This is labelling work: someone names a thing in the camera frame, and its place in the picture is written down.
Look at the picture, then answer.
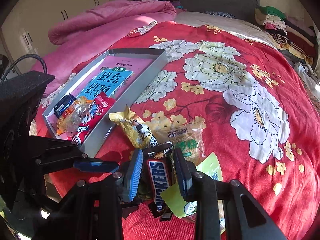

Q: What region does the Snickers bar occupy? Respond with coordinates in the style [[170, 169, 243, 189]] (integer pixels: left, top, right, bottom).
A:
[[143, 141, 173, 222]]

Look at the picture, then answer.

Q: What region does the round biscuit green label packet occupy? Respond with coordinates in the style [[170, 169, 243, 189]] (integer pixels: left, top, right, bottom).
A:
[[161, 153, 225, 233]]

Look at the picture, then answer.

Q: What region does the clear green label cracker packet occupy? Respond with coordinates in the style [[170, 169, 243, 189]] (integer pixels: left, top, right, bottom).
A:
[[153, 120, 206, 166]]

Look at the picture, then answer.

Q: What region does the yellow snack packet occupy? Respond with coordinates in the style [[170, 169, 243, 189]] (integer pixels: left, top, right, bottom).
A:
[[108, 106, 158, 149]]

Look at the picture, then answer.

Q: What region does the orange rice cracker packet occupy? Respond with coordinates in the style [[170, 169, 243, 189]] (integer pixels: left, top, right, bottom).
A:
[[56, 96, 92, 135]]

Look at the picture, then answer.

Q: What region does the red panda snack stick packet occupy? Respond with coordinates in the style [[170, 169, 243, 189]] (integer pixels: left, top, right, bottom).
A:
[[67, 92, 116, 146]]

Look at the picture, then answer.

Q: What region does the blue Oreo packet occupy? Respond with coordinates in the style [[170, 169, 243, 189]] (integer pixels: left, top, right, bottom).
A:
[[54, 94, 76, 118]]

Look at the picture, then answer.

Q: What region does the clear red-green candy packet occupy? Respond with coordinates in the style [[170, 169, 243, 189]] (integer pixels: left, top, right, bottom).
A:
[[66, 102, 92, 137]]

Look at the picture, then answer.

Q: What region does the red floral blanket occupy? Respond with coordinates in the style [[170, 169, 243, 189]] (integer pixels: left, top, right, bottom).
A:
[[35, 20, 320, 240]]

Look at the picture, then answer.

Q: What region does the grey tray box with book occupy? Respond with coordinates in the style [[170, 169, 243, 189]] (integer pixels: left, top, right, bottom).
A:
[[42, 48, 169, 158]]

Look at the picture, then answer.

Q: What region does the pink quilt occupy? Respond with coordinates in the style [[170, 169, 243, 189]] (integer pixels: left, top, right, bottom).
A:
[[43, 0, 177, 96]]

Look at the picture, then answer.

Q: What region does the cream wardrobe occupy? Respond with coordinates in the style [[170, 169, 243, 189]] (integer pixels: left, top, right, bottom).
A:
[[1, 0, 108, 61]]

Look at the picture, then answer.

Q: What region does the stack of folded clothes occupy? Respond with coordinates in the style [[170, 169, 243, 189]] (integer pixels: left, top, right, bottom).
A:
[[254, 7, 318, 66]]

